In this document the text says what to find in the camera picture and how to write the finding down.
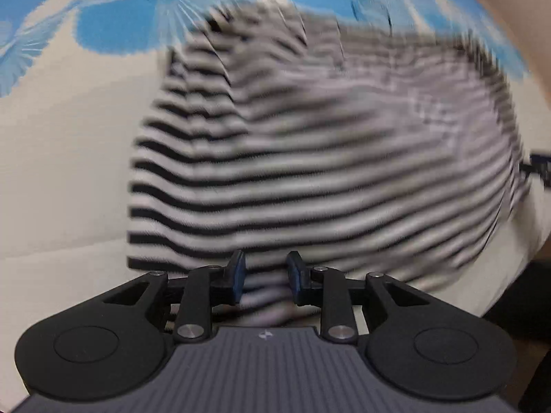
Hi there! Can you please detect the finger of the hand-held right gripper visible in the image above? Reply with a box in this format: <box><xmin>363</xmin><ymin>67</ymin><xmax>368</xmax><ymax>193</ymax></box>
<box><xmin>519</xmin><ymin>152</ymin><xmax>551</xmax><ymax>187</ymax></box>

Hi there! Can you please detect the black and white striped shirt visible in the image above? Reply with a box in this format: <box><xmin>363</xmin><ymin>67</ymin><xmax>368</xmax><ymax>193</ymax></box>
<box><xmin>127</xmin><ymin>0</ymin><xmax>533</xmax><ymax>328</ymax></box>

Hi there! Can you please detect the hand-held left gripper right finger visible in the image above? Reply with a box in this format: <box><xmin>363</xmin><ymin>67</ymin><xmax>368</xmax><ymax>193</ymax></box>
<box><xmin>286</xmin><ymin>250</ymin><xmax>431</xmax><ymax>344</ymax></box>

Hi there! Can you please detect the blue and white printed blanket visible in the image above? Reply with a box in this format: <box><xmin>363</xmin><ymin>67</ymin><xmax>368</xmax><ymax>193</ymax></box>
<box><xmin>0</xmin><ymin>0</ymin><xmax>551</xmax><ymax>409</ymax></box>

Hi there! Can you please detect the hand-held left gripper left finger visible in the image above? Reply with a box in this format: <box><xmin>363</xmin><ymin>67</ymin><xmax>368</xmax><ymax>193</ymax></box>
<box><xmin>101</xmin><ymin>250</ymin><xmax>247</xmax><ymax>343</ymax></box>

